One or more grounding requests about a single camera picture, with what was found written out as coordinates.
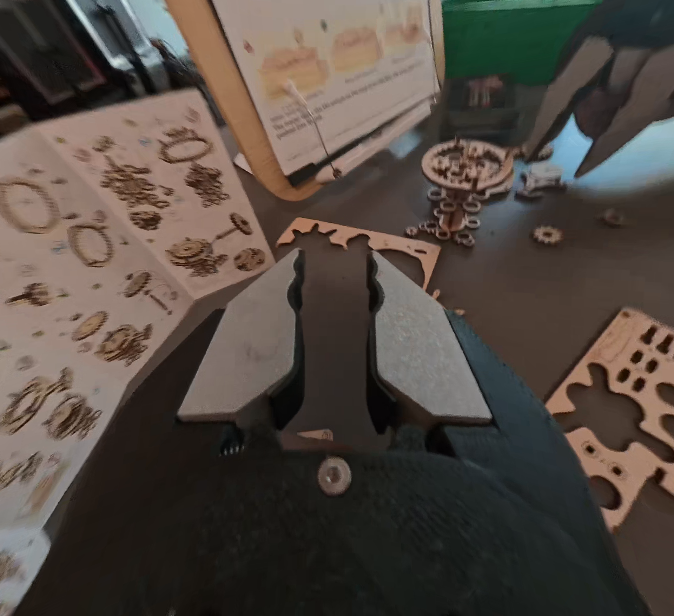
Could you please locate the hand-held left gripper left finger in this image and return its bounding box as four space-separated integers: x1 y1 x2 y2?
176 249 307 431

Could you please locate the wooden document stand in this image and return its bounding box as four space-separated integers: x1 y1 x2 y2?
139 0 445 202

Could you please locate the green plastic bin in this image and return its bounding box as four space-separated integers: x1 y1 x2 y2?
440 0 633 86

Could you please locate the wooden gear model assembly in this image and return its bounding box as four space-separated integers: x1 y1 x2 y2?
404 138 515 249

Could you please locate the round wooden frame part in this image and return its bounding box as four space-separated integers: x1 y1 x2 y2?
515 162 568 202

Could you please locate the paper instruction leaflet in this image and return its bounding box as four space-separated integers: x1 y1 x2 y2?
0 89 276 609

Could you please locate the black model kit box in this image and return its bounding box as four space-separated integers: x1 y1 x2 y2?
441 76 522 145

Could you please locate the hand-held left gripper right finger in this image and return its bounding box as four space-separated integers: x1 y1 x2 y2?
366 250 494 437

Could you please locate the punched-out wooden part sheet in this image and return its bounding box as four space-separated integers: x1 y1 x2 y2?
544 307 674 531

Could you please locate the jagged wooden sheet strip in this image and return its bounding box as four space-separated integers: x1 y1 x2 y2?
275 216 442 291

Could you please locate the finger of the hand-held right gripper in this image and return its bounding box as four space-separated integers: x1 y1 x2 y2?
526 39 615 159
575 48 674 178

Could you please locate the metal wire page holder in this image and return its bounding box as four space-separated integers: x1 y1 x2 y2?
282 80 343 179

